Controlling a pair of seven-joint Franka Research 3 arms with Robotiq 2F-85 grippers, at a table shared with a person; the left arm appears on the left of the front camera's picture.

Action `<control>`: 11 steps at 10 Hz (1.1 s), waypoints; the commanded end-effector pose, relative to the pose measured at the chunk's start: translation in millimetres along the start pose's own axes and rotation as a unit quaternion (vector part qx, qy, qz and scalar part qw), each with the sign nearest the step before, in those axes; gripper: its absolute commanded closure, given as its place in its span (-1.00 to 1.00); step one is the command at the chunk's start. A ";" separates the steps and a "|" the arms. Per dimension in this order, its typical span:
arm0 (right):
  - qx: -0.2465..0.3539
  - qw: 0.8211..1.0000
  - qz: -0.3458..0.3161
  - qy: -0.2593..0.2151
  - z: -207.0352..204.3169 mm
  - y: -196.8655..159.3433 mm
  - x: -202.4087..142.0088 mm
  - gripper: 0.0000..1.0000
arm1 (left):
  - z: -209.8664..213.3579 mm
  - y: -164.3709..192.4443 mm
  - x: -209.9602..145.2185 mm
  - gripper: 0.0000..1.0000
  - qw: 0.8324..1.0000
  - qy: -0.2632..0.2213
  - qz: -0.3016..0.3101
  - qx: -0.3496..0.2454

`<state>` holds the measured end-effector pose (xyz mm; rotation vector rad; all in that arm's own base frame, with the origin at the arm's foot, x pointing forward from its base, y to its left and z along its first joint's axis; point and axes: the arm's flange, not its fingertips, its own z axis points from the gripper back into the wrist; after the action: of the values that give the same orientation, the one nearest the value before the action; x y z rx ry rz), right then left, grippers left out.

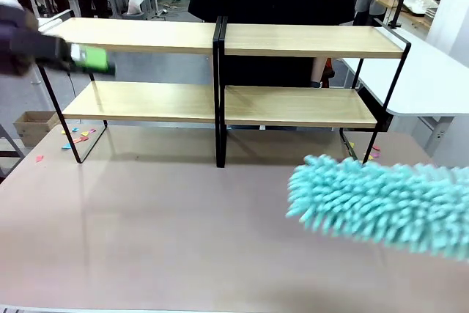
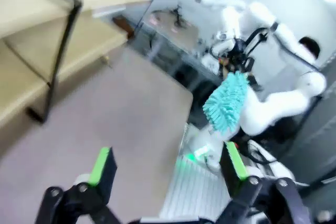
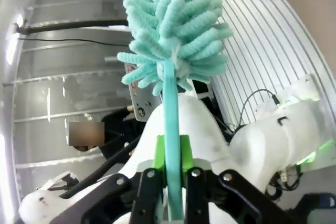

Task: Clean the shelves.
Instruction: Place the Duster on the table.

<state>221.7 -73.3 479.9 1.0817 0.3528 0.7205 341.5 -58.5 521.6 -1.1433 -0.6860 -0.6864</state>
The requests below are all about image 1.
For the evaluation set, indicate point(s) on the cyan paper scrap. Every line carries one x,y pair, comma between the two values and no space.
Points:
66,146

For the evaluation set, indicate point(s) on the white plastic bag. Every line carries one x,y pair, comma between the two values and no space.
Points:
135,3

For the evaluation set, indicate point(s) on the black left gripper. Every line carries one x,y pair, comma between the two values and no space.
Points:
29,45

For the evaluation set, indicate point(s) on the pink orange paper scrap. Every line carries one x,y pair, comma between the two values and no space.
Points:
376,149

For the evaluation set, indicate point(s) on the person's left forearm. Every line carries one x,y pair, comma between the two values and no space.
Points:
317,69

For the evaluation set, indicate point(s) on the white side table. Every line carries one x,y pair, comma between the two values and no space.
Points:
421,82

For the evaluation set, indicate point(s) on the white items on table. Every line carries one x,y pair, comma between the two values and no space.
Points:
421,3

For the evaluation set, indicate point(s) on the teal microfibre duster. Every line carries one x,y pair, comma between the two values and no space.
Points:
366,203

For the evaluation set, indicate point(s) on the brown cardboard box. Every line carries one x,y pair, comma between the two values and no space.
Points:
34,128

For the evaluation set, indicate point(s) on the wooden top background table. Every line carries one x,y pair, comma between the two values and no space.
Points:
414,16

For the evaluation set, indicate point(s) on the wooden shelf unit black frame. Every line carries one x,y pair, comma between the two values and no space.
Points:
146,100
293,104

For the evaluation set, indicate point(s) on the orange red paper scrap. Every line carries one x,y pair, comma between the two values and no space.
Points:
82,139

